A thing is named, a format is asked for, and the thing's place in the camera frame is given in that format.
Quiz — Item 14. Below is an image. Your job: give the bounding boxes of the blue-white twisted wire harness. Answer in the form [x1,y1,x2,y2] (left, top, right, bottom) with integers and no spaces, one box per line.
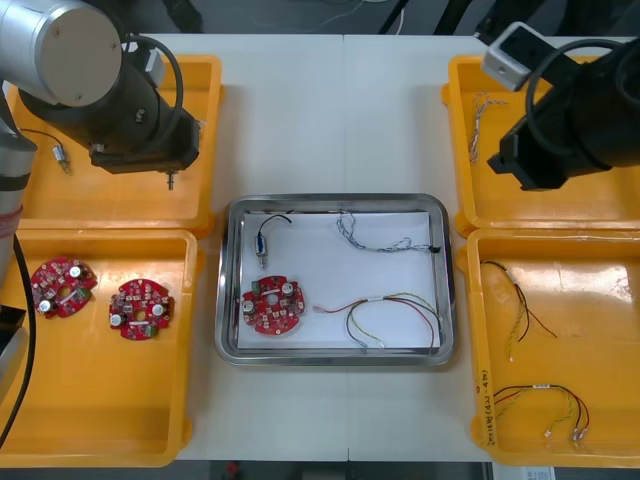
[467,92,509,164]
[333,207,441,255]

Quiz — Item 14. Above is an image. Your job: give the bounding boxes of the steel tray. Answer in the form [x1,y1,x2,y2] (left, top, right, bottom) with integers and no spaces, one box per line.
[214,193,457,369]

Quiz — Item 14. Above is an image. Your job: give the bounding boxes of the round red circuit board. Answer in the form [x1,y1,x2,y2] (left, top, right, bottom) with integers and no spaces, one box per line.
[30,256,97,319]
[240,273,307,337]
[108,278,175,342]

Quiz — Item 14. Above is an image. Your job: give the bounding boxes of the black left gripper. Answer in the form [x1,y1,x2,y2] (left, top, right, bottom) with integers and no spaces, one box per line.
[89,99,201,175]

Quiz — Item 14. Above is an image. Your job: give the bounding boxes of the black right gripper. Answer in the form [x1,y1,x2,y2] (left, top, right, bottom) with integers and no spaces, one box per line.
[487,89,589,192]

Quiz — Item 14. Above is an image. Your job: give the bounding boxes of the red green-yellow wire harness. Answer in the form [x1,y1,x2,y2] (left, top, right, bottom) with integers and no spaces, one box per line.
[313,293,446,350]
[479,259,559,364]
[492,382,591,444]

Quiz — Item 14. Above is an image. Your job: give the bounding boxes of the yellow-orange plastic bin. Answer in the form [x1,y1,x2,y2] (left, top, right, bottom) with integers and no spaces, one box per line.
[457,227,640,469]
[4,53,224,239]
[0,227,206,469]
[442,53,640,239]

